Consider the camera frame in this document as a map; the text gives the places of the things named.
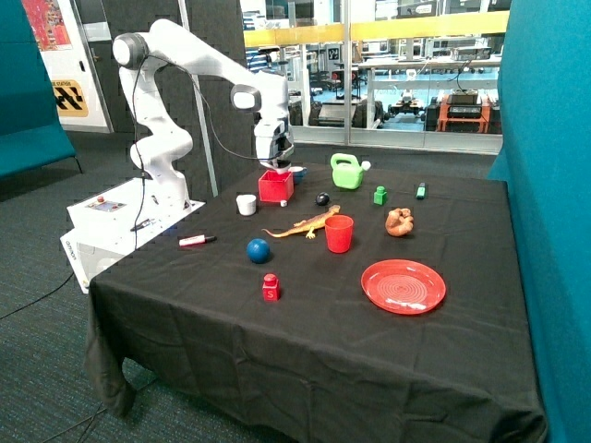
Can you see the dark blue plastic eggplant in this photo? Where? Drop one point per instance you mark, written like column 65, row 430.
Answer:
column 322, row 199

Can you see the teal sofa bench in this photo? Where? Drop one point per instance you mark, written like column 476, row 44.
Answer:
column 31, row 133

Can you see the red square pot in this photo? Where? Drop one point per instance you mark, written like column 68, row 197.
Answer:
column 274, row 187

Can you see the brown toy monkey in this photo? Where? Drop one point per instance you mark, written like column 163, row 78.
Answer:
column 399, row 222

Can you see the red round plate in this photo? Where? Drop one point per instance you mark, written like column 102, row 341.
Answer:
column 403, row 287

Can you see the green toy block bottle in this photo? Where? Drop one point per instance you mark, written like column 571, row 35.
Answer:
column 380, row 196

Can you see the teal partition panel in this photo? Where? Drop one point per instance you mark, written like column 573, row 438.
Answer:
column 544, row 87

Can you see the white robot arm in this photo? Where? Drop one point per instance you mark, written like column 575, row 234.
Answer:
column 159, row 65

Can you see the yellow orange toy lizard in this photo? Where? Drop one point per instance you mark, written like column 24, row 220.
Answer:
column 309, row 226

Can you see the red salt shaker block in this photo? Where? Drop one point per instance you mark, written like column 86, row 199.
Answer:
column 271, row 288

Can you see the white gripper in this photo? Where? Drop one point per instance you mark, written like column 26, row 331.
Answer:
column 274, row 140

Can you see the blue ball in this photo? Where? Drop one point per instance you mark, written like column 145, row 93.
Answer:
column 258, row 250

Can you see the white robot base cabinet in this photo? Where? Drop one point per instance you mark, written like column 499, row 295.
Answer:
column 101, row 233

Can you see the black marker on cabinet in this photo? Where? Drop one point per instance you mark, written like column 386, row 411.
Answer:
column 142, row 224

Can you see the green highlighter marker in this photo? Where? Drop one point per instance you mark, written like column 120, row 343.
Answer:
column 421, row 191

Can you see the red white marker pen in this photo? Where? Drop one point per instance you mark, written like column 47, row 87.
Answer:
column 197, row 240

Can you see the red plastic cup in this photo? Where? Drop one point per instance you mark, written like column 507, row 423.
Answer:
column 339, row 233

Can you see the black white board eraser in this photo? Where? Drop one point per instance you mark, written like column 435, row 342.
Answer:
column 280, row 167

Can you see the blue white cup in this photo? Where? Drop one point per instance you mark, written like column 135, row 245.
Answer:
column 298, row 173

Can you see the white plastic cup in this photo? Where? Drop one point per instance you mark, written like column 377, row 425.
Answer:
column 246, row 204

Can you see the green toy watering can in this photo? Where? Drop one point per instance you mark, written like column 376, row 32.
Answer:
column 347, row 171

